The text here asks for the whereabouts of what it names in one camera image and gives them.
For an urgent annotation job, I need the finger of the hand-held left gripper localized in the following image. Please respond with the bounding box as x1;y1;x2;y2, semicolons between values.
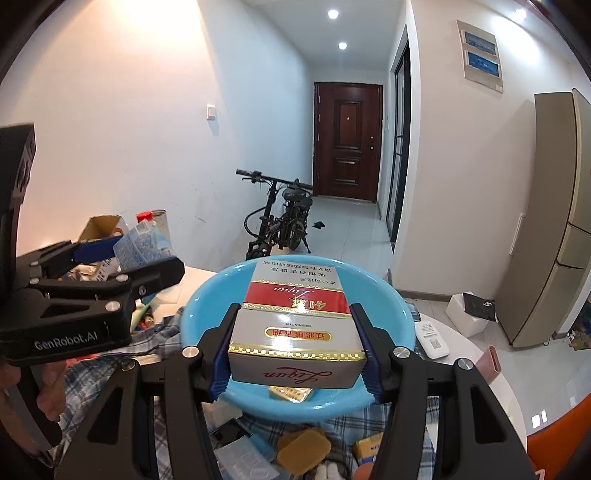
16;234;125;280
28;256;185;324

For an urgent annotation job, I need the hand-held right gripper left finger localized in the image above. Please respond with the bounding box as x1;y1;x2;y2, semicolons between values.
54;302;243;480

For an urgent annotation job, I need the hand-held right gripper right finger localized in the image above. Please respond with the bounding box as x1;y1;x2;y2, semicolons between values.
349;302;529;480

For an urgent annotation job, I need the light blue and white box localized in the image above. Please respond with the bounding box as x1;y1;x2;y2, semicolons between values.
113;220;178;268

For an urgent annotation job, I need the blue plastic basin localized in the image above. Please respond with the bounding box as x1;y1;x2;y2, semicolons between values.
181;256;415;423

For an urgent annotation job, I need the red and white carton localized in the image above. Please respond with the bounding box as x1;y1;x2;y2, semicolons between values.
227;259;369;389

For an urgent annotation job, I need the person's left hand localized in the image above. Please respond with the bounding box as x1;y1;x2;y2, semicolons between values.
37;359;69;422

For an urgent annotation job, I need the brown cardboard box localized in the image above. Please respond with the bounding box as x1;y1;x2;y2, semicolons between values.
78;215;130;243

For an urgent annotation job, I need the blue plaid cloth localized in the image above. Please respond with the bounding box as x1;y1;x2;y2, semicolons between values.
65;314;439;480

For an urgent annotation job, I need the white remote control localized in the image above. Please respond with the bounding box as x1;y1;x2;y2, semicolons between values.
414;320;450;360

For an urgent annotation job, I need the blue and gold box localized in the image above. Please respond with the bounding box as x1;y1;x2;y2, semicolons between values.
353;432;386;472

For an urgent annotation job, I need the grey box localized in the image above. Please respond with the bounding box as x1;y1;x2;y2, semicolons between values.
215;436;282;480

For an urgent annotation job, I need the white cardboard box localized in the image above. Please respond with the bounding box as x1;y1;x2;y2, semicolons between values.
445;292;497;337

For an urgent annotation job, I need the amber soap case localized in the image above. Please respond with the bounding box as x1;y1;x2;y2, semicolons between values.
276;427;332;475

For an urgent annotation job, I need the pink cup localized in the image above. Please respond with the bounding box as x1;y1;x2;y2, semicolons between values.
475;345;502;384

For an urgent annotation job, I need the black bag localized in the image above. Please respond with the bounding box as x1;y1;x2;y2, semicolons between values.
463;294;497;321

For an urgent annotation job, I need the black bicycle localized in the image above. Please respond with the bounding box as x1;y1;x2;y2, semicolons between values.
236;168;315;261

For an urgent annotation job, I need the orange chair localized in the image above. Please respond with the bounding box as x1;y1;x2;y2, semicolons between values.
526;406;591;480

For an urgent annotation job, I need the brown entrance door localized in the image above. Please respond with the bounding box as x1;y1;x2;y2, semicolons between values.
313;82;384;203

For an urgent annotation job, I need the black framed glass door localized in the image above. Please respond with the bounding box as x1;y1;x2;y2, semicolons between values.
385;25;411;243

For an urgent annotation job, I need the beige refrigerator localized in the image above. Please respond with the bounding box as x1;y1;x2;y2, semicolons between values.
496;89;591;349

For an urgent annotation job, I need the wall electrical panel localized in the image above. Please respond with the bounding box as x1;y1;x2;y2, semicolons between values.
457;19;504;94

